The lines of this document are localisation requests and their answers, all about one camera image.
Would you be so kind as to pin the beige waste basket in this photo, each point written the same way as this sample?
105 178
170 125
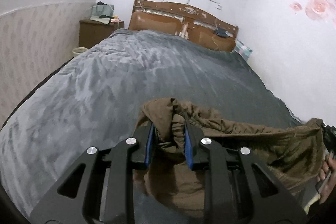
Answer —
79 50

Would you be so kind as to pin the pink flower wall sticker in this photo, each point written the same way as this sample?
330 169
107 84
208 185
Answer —
315 10

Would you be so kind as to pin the person's right hand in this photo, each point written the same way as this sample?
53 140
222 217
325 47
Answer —
326 178

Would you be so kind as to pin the green bag on nightstand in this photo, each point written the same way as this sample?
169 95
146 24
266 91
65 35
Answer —
102 12

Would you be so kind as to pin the brown wooden headboard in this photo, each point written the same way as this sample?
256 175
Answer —
186 21

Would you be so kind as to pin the checked pastel pillow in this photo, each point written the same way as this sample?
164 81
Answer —
244 51

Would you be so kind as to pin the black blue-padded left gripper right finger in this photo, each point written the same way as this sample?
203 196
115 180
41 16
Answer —
239 188

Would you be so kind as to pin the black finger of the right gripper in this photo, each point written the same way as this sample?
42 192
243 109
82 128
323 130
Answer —
329 138

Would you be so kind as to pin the grey plush bed blanket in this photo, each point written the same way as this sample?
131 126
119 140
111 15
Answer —
94 101

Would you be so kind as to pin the dark wooden nightstand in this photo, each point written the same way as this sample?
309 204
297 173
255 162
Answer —
92 32

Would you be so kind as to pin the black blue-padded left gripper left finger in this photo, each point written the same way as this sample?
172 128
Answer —
98 186

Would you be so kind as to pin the black device on headboard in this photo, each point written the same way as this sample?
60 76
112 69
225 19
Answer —
221 33

